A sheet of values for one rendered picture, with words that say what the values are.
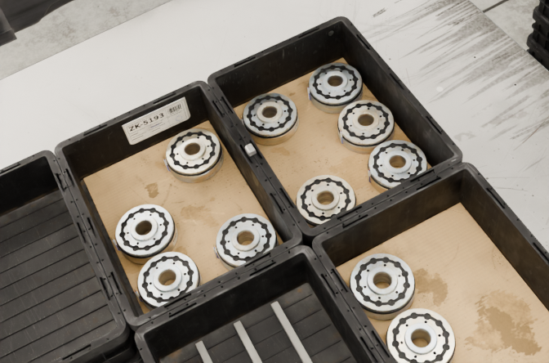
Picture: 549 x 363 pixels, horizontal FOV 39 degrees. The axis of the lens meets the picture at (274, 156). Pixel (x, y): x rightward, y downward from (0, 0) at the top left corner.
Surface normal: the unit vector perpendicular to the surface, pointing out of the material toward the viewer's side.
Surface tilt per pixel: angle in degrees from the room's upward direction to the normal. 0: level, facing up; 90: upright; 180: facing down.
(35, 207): 0
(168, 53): 0
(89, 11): 0
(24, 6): 90
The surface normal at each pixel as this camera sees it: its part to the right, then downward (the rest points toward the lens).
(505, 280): -0.11, -0.58
